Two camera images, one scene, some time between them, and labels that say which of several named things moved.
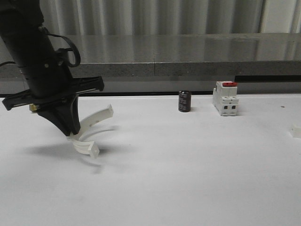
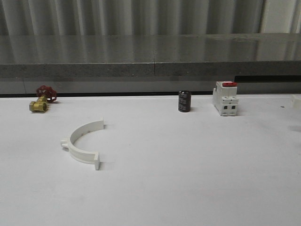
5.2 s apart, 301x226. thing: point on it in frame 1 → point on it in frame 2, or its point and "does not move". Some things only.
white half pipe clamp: [296, 132] → [296, 103]
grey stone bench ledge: [186, 55] does not move
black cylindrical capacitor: [184, 101] does not move
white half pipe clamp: [89, 147] → [83, 155]
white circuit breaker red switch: [225, 98] does not move
